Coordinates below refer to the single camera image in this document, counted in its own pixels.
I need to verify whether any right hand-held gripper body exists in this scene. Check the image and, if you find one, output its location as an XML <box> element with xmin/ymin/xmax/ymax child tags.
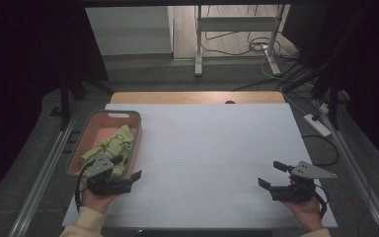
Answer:
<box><xmin>269</xmin><ymin>160</ymin><xmax>339</xmax><ymax>203</ymax></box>

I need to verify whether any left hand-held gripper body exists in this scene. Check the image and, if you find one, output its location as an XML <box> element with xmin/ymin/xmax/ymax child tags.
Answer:
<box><xmin>84</xmin><ymin>154</ymin><xmax>134</xmax><ymax>196</ymax></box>

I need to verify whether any green printed baby romper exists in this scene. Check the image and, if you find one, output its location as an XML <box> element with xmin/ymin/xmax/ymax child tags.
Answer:
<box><xmin>78</xmin><ymin>123</ymin><xmax>136</xmax><ymax>177</ymax></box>

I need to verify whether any pink plastic basket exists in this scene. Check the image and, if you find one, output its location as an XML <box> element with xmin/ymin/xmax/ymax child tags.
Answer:
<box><xmin>65</xmin><ymin>109</ymin><xmax>143</xmax><ymax>181</ymax></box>

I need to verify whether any person's left hand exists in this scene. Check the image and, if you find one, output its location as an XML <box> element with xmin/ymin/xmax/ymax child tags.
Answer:
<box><xmin>80</xmin><ymin>187</ymin><xmax>119</xmax><ymax>215</ymax></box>

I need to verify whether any person's right hand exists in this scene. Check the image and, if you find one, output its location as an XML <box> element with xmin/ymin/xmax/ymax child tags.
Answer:
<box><xmin>282</xmin><ymin>197</ymin><xmax>324</xmax><ymax>231</ymax></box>

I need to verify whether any white power strip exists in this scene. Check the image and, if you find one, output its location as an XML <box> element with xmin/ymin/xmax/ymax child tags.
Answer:
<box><xmin>303</xmin><ymin>113</ymin><xmax>333</xmax><ymax>138</ymax></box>

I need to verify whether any black tripod stand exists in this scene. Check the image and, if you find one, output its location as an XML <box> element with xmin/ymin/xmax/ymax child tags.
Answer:
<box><xmin>58</xmin><ymin>65</ymin><xmax>114</xmax><ymax>131</ymax></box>
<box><xmin>280</xmin><ymin>58</ymin><xmax>343</xmax><ymax>131</ymax></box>

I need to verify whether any white cabinet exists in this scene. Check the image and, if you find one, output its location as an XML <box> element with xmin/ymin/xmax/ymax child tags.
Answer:
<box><xmin>85</xmin><ymin>6</ymin><xmax>174</xmax><ymax>56</ymax></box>

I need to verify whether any black curtain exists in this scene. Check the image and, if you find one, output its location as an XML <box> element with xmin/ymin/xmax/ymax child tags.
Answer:
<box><xmin>282</xmin><ymin>0</ymin><xmax>379</xmax><ymax>172</ymax></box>
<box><xmin>0</xmin><ymin>0</ymin><xmax>110</xmax><ymax>211</ymax></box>

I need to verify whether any right hand-held gripper cable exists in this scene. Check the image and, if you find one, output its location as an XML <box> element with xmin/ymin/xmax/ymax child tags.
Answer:
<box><xmin>314</xmin><ymin>186</ymin><xmax>329</xmax><ymax>220</ymax></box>

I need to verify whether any hand-held gripper cable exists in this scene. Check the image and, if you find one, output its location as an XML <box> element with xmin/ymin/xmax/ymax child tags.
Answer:
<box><xmin>74</xmin><ymin>161</ymin><xmax>97</xmax><ymax>211</ymax></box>
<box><xmin>314</xmin><ymin>186</ymin><xmax>329</xmax><ymax>220</ymax></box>

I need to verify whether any left hand-held gripper cable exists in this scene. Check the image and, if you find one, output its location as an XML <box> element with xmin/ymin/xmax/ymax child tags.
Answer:
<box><xmin>74</xmin><ymin>161</ymin><xmax>97</xmax><ymax>211</ymax></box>

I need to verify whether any black looped floor cable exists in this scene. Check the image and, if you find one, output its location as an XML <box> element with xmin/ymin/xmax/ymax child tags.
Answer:
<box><xmin>301</xmin><ymin>133</ymin><xmax>340</xmax><ymax>167</ymax></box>

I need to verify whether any aluminium floor rail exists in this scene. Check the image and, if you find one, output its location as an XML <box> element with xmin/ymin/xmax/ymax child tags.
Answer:
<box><xmin>8</xmin><ymin>115</ymin><xmax>80</xmax><ymax>237</ymax></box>
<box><xmin>312</xmin><ymin>98</ymin><xmax>379</xmax><ymax>237</ymax></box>

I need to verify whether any tangle of black floor cables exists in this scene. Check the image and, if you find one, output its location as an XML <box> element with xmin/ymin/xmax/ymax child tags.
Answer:
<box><xmin>200</xmin><ymin>4</ymin><xmax>299</xmax><ymax>63</ymax></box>

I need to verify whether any white metal desk frame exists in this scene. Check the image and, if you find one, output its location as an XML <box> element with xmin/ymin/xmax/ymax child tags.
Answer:
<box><xmin>193</xmin><ymin>4</ymin><xmax>287</xmax><ymax>77</ymax></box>

